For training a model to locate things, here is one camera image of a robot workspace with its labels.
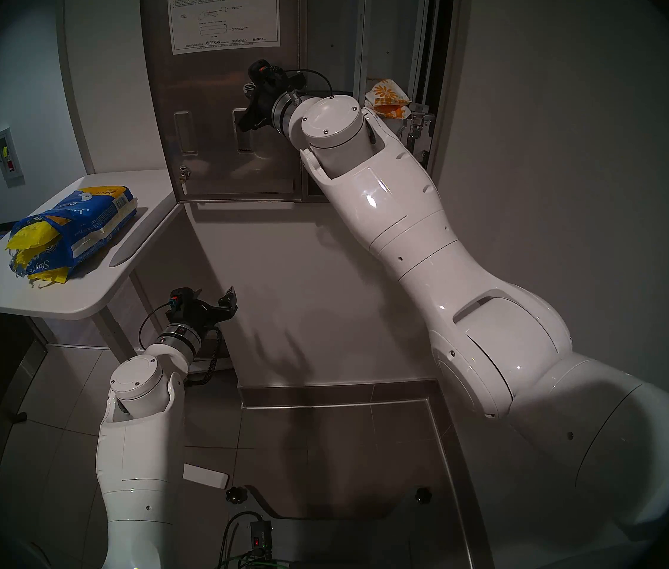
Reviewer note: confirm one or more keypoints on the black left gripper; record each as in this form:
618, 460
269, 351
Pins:
203, 320

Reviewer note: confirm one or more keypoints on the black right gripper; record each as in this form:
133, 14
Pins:
266, 105

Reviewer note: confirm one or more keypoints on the stainless steel dispenser door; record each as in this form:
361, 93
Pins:
204, 99

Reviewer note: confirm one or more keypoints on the metal door lock knob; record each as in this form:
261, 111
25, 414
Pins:
184, 172

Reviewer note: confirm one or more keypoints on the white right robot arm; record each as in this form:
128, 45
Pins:
429, 230

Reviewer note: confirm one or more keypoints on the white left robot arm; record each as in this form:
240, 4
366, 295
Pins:
133, 455

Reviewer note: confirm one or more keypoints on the grey robot base platform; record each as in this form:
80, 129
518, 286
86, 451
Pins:
340, 538

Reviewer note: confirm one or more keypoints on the stainless steel dispenser cabinet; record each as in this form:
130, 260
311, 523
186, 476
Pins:
334, 40

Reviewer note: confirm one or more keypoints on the black floor door stop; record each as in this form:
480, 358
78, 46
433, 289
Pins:
19, 418

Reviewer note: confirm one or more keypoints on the white instruction sheet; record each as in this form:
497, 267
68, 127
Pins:
222, 16

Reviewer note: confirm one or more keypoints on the orange flower print pad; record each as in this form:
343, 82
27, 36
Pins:
384, 93

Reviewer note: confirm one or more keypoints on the white overbed table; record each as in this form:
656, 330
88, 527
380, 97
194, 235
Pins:
74, 289

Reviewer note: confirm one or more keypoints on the blue pad package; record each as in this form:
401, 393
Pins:
91, 218

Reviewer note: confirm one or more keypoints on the chrome dispensing lever mechanism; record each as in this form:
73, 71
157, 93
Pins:
420, 129

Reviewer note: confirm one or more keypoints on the black base knob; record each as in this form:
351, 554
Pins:
423, 495
237, 495

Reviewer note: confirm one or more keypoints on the black power box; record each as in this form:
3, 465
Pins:
261, 537

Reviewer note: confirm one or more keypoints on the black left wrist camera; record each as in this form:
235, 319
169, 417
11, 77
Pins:
180, 301

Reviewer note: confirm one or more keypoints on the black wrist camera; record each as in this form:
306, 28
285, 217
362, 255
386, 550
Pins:
263, 71
180, 301

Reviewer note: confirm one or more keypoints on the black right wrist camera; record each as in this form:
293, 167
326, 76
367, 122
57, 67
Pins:
263, 71

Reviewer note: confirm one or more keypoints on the wall fire extinguisher cabinet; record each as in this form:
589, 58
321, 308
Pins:
8, 159

